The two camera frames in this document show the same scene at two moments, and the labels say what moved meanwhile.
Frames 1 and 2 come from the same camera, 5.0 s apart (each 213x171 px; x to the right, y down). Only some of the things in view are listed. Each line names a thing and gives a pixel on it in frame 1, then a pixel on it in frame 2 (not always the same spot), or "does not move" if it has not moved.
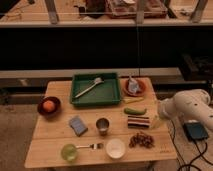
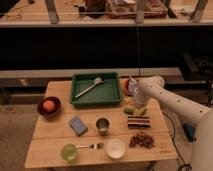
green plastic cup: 69,152 does not move
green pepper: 132,111 does not move
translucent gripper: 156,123 -> 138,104
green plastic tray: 104,93 does not move
